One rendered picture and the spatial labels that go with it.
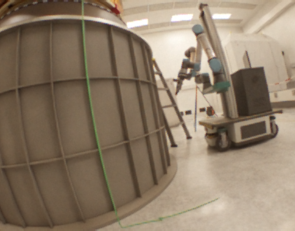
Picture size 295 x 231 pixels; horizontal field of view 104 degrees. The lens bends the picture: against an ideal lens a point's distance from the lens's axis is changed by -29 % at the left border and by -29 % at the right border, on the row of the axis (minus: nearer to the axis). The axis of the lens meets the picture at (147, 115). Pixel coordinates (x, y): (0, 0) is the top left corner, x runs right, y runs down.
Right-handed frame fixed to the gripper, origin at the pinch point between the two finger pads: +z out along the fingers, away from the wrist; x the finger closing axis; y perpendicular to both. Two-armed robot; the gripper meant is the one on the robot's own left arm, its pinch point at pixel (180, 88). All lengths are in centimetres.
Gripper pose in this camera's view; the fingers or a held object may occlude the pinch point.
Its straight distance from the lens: 172.1
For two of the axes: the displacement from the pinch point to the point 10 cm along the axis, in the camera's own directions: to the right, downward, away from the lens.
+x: -2.1, 1.8, -9.6
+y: -9.6, -2.3, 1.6
